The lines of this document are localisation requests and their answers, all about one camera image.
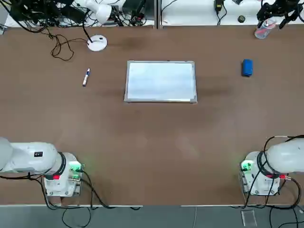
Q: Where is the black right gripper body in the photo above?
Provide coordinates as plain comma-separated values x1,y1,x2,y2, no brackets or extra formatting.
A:
262,0,304,14

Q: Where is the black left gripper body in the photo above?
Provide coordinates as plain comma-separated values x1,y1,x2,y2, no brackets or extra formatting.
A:
10,0,47,15

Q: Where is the blue whiteboard eraser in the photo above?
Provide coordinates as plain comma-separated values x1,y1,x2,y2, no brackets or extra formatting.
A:
241,58,254,77

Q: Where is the white blue whiteboard marker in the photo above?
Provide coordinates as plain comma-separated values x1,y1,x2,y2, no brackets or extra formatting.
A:
82,68,91,87

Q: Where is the silver framed whiteboard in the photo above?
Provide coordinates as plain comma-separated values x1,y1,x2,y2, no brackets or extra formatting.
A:
123,60,198,104

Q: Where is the clear plastic pen cup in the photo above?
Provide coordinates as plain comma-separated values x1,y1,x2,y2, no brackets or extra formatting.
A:
254,19,278,40

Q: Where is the black electronics box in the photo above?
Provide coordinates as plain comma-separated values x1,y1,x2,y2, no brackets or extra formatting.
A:
67,4,86,24

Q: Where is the white desk lamp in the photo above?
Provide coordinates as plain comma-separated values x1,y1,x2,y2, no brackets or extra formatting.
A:
75,0,113,52

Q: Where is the clear floor plate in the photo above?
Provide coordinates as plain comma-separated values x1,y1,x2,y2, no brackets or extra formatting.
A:
241,209,257,227

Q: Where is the black lamp cable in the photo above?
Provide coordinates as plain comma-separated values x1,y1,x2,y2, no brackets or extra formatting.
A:
51,34,92,62

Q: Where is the aluminium frame post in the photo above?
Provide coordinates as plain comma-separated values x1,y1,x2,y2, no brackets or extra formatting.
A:
153,0,164,29

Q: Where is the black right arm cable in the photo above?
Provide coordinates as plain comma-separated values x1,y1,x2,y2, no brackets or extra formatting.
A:
261,134,304,171

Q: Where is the black right base cable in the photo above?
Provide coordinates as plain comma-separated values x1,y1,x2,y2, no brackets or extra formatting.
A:
268,178,302,211

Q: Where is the black base cable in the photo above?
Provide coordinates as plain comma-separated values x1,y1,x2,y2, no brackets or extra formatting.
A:
79,170,143,211
268,178,302,211

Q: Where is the black left base cable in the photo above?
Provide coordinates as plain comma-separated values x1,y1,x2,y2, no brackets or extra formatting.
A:
79,170,143,211

